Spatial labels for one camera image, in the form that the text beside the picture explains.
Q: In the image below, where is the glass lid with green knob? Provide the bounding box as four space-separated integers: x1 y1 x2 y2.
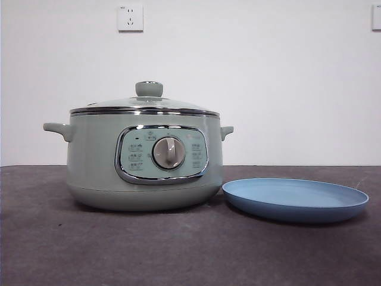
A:
70 80 220 117

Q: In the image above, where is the pale green electric steamer pot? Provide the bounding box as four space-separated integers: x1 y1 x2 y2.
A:
42 112 235 213

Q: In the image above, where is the blue round plate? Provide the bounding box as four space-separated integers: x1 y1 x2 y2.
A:
222 178 370 224

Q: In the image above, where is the white wall socket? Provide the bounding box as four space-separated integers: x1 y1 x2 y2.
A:
117 4 145 33

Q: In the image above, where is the white wall switch plate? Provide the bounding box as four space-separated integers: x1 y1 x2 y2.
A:
371 4 381 32

